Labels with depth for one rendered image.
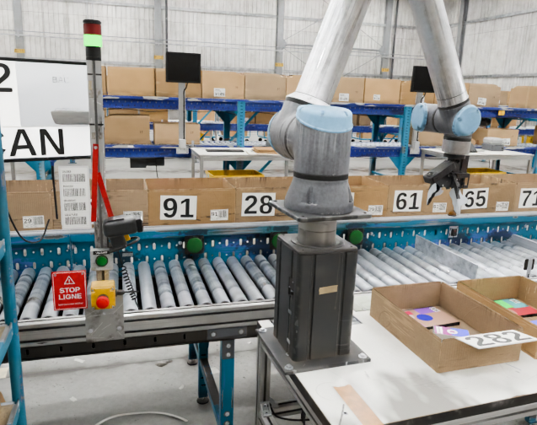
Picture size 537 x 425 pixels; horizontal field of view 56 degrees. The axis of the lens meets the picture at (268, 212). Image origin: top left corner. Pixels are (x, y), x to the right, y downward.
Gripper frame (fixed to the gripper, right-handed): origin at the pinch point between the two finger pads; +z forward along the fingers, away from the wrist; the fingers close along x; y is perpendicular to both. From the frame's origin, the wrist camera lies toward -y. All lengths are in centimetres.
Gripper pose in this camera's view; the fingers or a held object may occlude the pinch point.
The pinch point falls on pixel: (440, 210)
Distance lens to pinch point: 185.2
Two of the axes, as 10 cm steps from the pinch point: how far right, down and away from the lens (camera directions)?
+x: -4.1, -2.5, 8.7
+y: 9.1, -0.3, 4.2
